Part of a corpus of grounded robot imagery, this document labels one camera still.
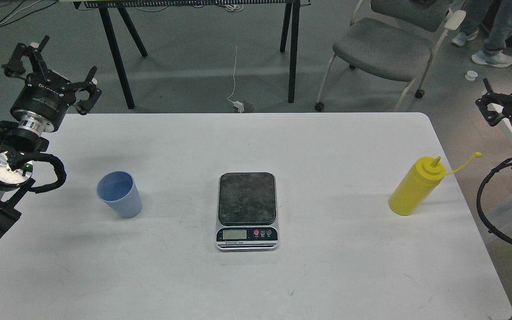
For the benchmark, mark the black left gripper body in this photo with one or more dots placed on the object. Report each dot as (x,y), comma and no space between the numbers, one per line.
(42,96)

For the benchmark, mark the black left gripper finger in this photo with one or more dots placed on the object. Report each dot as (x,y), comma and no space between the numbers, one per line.
(14,68)
(89,85)

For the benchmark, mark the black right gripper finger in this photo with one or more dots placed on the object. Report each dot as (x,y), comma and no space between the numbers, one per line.
(494,107)

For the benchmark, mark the white lid on floor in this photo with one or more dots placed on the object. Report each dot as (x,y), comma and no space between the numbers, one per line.
(471,75)

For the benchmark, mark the yellow squeeze bottle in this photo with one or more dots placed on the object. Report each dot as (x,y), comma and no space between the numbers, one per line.
(422,178)

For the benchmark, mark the digital kitchen scale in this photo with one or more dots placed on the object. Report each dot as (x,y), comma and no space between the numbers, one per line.
(247,213)

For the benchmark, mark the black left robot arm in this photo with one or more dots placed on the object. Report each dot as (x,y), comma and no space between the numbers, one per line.
(24,164)

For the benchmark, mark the grey office chair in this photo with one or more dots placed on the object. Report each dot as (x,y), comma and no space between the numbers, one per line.
(391,52)

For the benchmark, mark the blue ribbed plastic cup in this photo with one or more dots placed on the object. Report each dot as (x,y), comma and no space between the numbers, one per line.
(118,190)

